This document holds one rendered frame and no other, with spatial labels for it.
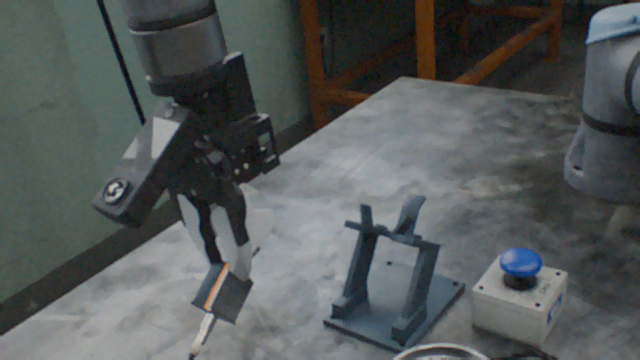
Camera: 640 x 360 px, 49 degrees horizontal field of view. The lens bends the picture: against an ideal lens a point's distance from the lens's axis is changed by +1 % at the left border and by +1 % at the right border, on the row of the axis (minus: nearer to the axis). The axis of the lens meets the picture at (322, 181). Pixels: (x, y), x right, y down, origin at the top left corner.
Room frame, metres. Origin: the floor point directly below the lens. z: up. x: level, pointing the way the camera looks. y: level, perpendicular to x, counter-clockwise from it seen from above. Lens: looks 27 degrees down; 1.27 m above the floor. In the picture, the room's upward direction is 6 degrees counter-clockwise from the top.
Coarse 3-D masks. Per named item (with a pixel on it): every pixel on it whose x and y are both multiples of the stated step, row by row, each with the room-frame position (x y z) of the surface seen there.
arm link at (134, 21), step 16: (128, 0) 0.56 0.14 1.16; (144, 0) 0.55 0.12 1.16; (160, 0) 0.55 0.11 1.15; (176, 0) 0.55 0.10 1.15; (192, 0) 0.56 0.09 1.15; (208, 0) 0.57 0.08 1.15; (128, 16) 0.56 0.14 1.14; (144, 16) 0.55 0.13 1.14; (160, 16) 0.55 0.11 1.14; (176, 16) 0.55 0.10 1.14; (192, 16) 0.56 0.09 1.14
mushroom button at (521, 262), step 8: (512, 248) 0.57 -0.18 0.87; (520, 248) 0.57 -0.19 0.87; (504, 256) 0.56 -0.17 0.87; (512, 256) 0.55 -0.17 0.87; (520, 256) 0.55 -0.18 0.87; (528, 256) 0.55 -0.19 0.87; (536, 256) 0.55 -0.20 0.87; (504, 264) 0.55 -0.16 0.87; (512, 264) 0.54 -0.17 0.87; (520, 264) 0.54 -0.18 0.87; (528, 264) 0.54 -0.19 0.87; (536, 264) 0.54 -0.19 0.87; (512, 272) 0.54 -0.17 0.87; (520, 272) 0.54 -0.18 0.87; (528, 272) 0.53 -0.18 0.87; (536, 272) 0.54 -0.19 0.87; (520, 280) 0.55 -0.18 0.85
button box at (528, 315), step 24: (480, 288) 0.55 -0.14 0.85; (504, 288) 0.54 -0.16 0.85; (528, 288) 0.54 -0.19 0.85; (552, 288) 0.54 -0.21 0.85; (480, 312) 0.54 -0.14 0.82; (504, 312) 0.53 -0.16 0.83; (528, 312) 0.51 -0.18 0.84; (552, 312) 0.53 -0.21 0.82; (504, 336) 0.53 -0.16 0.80; (528, 336) 0.51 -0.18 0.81
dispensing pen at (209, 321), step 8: (256, 248) 0.60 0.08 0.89; (216, 264) 0.57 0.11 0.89; (224, 264) 0.57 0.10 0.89; (208, 272) 0.57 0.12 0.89; (216, 272) 0.56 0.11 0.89; (208, 280) 0.56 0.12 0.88; (216, 280) 0.56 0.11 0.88; (200, 288) 0.56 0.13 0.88; (208, 288) 0.55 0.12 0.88; (200, 296) 0.55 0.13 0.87; (208, 296) 0.55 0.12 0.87; (200, 304) 0.54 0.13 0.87; (208, 312) 0.54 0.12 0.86; (208, 320) 0.54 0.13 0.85; (216, 320) 0.54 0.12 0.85; (224, 320) 0.55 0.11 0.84; (200, 328) 0.54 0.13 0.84; (208, 328) 0.53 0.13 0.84; (200, 336) 0.53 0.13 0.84; (208, 336) 0.53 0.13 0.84; (200, 344) 0.53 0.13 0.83; (192, 352) 0.52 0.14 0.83
